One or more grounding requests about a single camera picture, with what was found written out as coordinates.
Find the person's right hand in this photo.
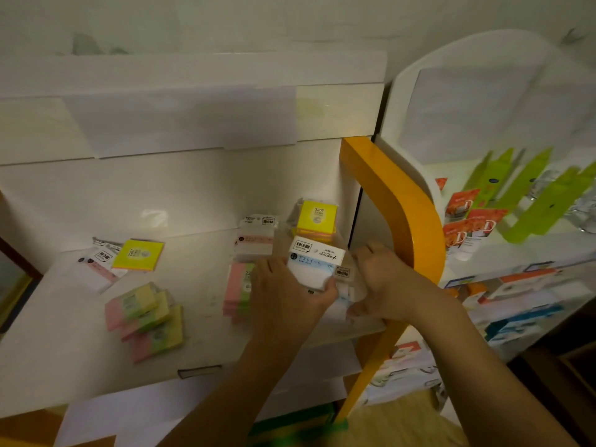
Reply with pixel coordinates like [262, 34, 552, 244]
[346, 241, 456, 325]

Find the white pink-striped sticky note packet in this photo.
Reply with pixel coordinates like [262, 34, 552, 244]
[76, 237, 127, 294]
[234, 214, 279, 262]

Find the orange white flat box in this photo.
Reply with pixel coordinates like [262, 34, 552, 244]
[479, 268, 560, 305]

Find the white paper sheet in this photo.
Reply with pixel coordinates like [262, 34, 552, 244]
[62, 85, 299, 160]

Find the white rounded display stand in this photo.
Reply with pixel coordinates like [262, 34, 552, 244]
[374, 29, 596, 368]

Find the person's left forearm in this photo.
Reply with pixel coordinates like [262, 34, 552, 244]
[156, 337, 302, 447]

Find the person's right forearm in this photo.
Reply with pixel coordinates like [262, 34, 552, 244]
[412, 295, 582, 447]

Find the brown framed panel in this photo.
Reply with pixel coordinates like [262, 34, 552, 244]
[0, 236, 43, 333]

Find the stack of yellow sticky pads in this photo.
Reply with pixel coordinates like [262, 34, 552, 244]
[292, 199, 339, 243]

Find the white printed box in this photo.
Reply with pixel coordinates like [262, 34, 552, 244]
[365, 341, 444, 407]

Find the teal white flat box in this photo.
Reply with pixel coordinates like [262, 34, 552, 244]
[483, 304, 565, 344]

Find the flat yellow sticky note pad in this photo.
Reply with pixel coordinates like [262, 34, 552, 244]
[112, 239, 165, 272]

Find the orange white toothpaste box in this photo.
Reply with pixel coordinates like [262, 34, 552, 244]
[442, 220, 476, 262]
[444, 188, 481, 224]
[466, 208, 509, 239]

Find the orange curved shelf support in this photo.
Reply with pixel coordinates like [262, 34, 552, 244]
[336, 136, 447, 422]

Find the white blue-striped sticky note packet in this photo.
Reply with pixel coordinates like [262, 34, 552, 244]
[286, 235, 348, 294]

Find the person's left hand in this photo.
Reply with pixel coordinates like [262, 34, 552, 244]
[250, 255, 339, 343]

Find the stack of pink green pads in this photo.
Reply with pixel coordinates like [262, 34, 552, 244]
[222, 261, 257, 323]

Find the green packaged item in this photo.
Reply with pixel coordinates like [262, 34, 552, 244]
[248, 404, 349, 447]

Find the pink green yellow sticky pad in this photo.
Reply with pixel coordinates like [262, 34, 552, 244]
[132, 305, 185, 364]
[104, 282, 159, 332]
[120, 291, 172, 342]

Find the white display shelf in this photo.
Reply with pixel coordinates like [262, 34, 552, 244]
[0, 50, 388, 420]

